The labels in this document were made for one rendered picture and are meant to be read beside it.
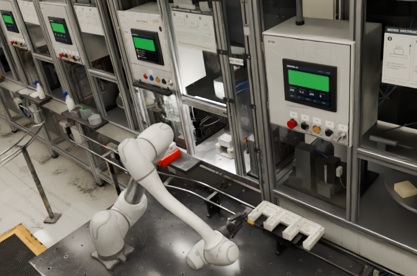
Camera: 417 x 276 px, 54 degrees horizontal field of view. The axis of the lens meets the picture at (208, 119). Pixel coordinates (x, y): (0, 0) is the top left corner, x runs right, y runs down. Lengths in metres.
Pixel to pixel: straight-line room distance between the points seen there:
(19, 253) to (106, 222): 1.71
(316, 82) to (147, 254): 1.32
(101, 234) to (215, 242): 0.70
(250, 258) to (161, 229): 0.58
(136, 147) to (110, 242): 0.66
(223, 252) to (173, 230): 0.71
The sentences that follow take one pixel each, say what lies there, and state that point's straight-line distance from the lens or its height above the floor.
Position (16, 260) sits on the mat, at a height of 0.01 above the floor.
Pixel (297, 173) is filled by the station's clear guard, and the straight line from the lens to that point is 2.16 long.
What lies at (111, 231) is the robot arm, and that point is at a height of 0.89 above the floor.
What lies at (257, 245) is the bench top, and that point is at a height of 0.68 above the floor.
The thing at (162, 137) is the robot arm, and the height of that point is 1.39.
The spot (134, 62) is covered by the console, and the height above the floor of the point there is 1.50.
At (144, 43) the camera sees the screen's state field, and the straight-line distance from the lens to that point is 2.49.
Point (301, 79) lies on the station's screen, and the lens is 1.79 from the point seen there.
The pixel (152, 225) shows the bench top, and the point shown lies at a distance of 2.58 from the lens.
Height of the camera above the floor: 2.35
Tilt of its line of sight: 28 degrees down
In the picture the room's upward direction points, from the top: 9 degrees counter-clockwise
